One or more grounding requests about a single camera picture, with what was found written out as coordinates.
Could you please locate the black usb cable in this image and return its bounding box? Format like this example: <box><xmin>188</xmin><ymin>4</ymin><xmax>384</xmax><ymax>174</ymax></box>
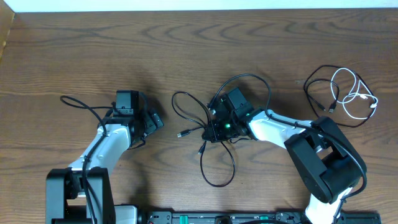
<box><xmin>303</xmin><ymin>64</ymin><xmax>376</xmax><ymax>128</ymax></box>
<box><xmin>171</xmin><ymin>91</ymin><xmax>236</xmax><ymax>189</ymax></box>

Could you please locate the white usb cable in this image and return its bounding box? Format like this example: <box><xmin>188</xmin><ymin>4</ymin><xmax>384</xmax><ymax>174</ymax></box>
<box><xmin>330</xmin><ymin>67</ymin><xmax>379</xmax><ymax>120</ymax></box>

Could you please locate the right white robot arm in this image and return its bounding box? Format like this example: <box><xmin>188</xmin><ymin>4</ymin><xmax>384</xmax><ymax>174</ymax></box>
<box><xmin>202</xmin><ymin>109</ymin><xmax>367</xmax><ymax>223</ymax></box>

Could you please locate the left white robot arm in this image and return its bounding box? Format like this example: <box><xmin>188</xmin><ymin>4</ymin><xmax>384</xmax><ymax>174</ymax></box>
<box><xmin>45</xmin><ymin>109</ymin><xmax>164</xmax><ymax>223</ymax></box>

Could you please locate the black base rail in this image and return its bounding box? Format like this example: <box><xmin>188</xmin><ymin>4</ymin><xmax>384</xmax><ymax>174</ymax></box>
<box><xmin>136</xmin><ymin>210</ymin><xmax>382</xmax><ymax>224</ymax></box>

